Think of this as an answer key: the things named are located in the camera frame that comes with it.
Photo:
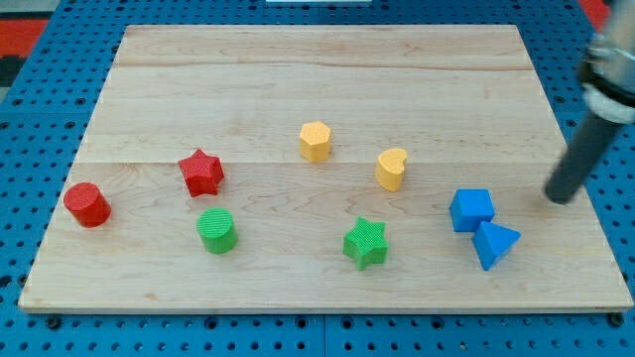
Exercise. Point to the blue triangle block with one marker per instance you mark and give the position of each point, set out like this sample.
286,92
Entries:
493,242

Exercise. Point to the blue cube block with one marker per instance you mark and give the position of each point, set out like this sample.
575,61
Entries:
469,207

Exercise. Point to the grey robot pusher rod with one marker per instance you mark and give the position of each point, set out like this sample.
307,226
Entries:
584,151

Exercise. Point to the red cylinder block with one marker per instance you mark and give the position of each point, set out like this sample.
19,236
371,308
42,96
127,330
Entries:
87,204

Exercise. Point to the red star block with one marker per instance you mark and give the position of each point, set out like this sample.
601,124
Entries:
202,173

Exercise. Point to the yellow hexagon block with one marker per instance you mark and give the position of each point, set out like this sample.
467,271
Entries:
315,140

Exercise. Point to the green star block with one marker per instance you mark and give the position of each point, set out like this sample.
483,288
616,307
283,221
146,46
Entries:
366,244

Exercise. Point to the green cylinder block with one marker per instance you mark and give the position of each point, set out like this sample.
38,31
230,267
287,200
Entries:
216,230

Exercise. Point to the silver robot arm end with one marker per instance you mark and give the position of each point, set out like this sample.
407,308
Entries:
607,70

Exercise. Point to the yellow heart block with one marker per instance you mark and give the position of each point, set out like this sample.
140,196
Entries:
390,168

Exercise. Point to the wooden board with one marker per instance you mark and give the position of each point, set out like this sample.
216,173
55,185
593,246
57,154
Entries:
465,103

